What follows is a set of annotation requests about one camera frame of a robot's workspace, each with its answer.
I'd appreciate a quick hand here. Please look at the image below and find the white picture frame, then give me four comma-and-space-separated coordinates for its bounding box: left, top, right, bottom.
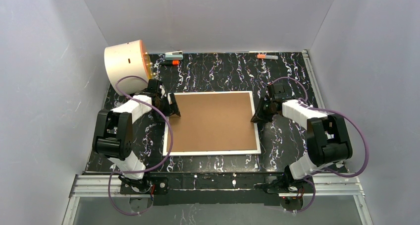
162, 91, 262, 157

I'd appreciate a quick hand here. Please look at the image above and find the brown cardboard backing board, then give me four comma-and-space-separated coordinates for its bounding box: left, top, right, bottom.
166, 93, 258, 153

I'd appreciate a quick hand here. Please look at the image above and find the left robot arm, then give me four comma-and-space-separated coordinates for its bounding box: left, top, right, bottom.
92, 79, 181, 186

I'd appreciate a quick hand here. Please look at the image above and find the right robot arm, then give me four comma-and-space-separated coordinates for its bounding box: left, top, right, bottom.
251, 83, 353, 191

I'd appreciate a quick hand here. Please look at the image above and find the black orange marker pen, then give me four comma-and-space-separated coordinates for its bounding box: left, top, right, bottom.
159, 60, 180, 66

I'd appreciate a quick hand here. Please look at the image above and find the orange grey utility knife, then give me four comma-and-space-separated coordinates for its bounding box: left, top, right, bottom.
257, 54, 278, 60

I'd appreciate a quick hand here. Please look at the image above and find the cream cylindrical drum device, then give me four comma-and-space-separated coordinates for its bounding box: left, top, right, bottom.
104, 40, 153, 94

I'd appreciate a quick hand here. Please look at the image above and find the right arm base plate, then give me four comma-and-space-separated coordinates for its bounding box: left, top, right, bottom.
254, 175, 314, 195

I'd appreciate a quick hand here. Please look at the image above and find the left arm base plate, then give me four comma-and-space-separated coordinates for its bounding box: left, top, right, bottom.
118, 175, 168, 195

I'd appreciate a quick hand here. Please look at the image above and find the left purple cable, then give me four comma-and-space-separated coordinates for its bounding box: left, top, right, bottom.
107, 75, 174, 216

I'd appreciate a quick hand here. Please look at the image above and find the purple cable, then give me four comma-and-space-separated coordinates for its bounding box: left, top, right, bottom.
107, 75, 174, 216
267, 76, 370, 214

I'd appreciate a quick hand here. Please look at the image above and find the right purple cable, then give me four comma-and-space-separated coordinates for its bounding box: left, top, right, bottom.
267, 76, 370, 214

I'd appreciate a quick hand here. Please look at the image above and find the aluminium rail front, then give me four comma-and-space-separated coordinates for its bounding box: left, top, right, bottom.
70, 172, 365, 197

